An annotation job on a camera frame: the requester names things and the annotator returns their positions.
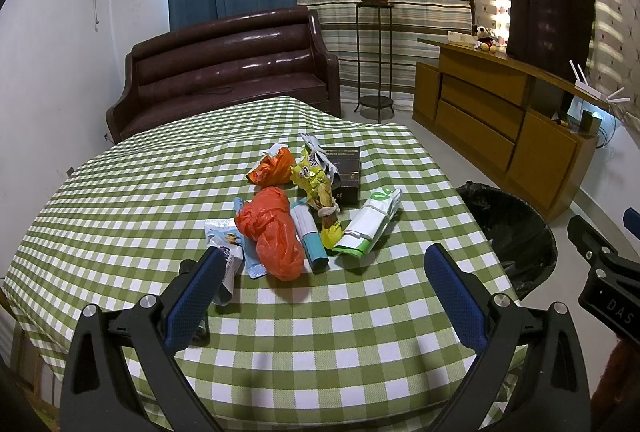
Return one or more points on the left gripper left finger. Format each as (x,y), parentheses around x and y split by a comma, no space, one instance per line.
(98,392)

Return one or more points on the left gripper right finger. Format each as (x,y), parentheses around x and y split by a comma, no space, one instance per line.
(551,393)

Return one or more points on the white blue snack bag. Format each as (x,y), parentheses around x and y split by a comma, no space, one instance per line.
(223,235)

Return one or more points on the large orange plastic bag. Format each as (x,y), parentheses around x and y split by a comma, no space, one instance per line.
(267,221)

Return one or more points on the white green bag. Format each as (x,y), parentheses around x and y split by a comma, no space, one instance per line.
(369,223)

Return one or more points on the white teal paper tube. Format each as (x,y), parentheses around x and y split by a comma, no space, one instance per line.
(309,236)

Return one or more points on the small orange plastic bag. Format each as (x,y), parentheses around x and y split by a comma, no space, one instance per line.
(271,173)

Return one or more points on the dark brown gift box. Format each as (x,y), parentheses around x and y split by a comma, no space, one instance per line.
(347,161)

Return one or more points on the yellow snack wrapper bundle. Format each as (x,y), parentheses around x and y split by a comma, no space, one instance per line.
(307,173)

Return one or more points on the silver wrapper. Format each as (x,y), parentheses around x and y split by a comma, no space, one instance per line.
(318,156)

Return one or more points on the black trash bin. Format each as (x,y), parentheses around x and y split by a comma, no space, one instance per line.
(518,234)

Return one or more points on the wooden sideboard cabinet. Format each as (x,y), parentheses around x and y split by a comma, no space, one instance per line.
(511,120)

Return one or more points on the green checkered tablecloth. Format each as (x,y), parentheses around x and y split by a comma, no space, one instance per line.
(365,340)

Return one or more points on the mickey mouse plush toy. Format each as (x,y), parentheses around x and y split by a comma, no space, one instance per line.
(486,41)

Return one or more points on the white box on sideboard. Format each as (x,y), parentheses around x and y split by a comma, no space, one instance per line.
(464,39)

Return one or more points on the black metal plant stand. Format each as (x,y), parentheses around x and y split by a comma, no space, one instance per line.
(378,102)

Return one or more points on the dark brown leather sofa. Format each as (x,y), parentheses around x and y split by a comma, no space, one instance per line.
(225,62)

